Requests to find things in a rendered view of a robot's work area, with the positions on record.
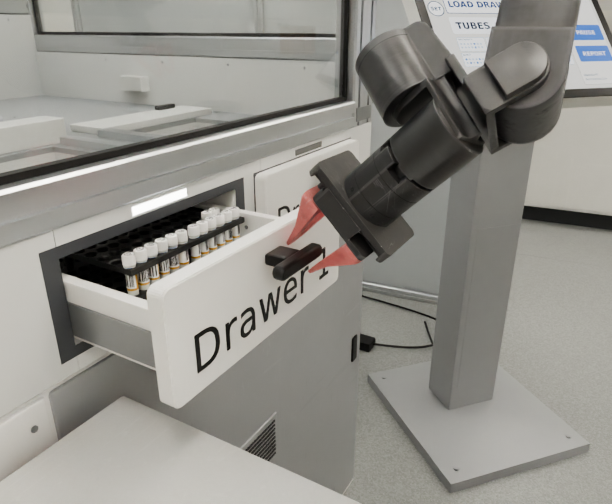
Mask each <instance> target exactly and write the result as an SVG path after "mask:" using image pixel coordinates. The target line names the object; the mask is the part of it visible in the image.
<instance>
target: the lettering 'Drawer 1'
mask: <svg viewBox="0 0 612 504"><path fill-rule="evenodd" d="M307 270H309V266H307V267H306V268H305V269H304V271H303V270H302V271H301V294H302V293H303V278H304V274H305V272H306V271H307ZM327 274H328V270H327V271H326V272H325V268H323V274H322V275H321V276H319V280H320V279H322V278H323V277H324V276H325V275H327ZM291 281H293V282H294V286H293V287H292V288H290V289H289V290H287V287H288V284H289V283H290V282H291ZM280 287H281V286H279V287H278V289H277V297H276V305H275V304H274V299H273V295H272V292H271V293H269V294H268V302H267V310H266V312H265V308H264V303H263V299H261V300H259V301H260V306H261V310H262V314H263V318H264V322H266V321H267V320H268V315H269V307H270V299H271V304H272V308H273V313H274V315H275V314H276V313H277V311H278V303H279V295H280ZM296 287H297V280H296V278H295V277H291V278H290V279H289V280H288V281H287V283H286V285H285V288H284V301H285V302H286V303H287V304H289V303H291V302H292V301H294V299H295V298H296V297H297V293H296V294H295V295H294V297H293V298H292V299H290V300H288V299H287V294H288V293H289V292H291V291H292V290H294V289H295V288H296ZM249 311H250V312H251V313H252V316H250V317H249V318H248V319H246V320H245V321H244V323H243V324H242V326H241V331H240V333H241V337H243V338H246V337H247V336H248V335H249V334H250V333H251V331H252V330H253V331H254V330H255V329H256V322H255V310H254V308H253V307H249V308H247V309H246V310H245V311H244V312H243V313H242V314H241V319H242V317H243V316H244V315H245V314H246V313H247V312H249ZM250 320H252V325H251V328H250V330H249V331H248V332H247V333H244V327H245V325H246V324H247V323H248V322H249V321H250ZM235 321H237V316H236V317H234V318H233V319H232V320H231V322H230V324H229V322H228V323H227V324H225V327H226V342H227V351H228V350H230V349H231V346H230V328H231V325H232V324H233V323H234V322H235ZM207 332H213V333H214V335H215V340H216V347H215V351H214V354H213V356H212V357H211V359H210V360H209V361H208V362H206V363H205V364H204V365H202V364H201V353H200V342H199V338H200V337H201V336H203V335H204V334H206V333H207ZM194 339H195V350H196V361H197V372H198V373H200V372H201V371H202V370H204V369H205V368H206V367H207V366H209V365H210V364H211V363H212V362H213V360H214V359H215V358H216V356H217V354H218V351H219V347H220V335H219V331H218V329H217V328H216V327H213V326H211V327H208V328H206V329H204V330H202V331H201V332H200V333H198V334H197V335H195V336H194Z"/></svg>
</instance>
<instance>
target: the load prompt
mask: <svg viewBox="0 0 612 504"><path fill-rule="evenodd" d="M443 3H444V6H445V9H446V12H447V14H498V11H499V6H500V3H501V0H443Z"/></svg>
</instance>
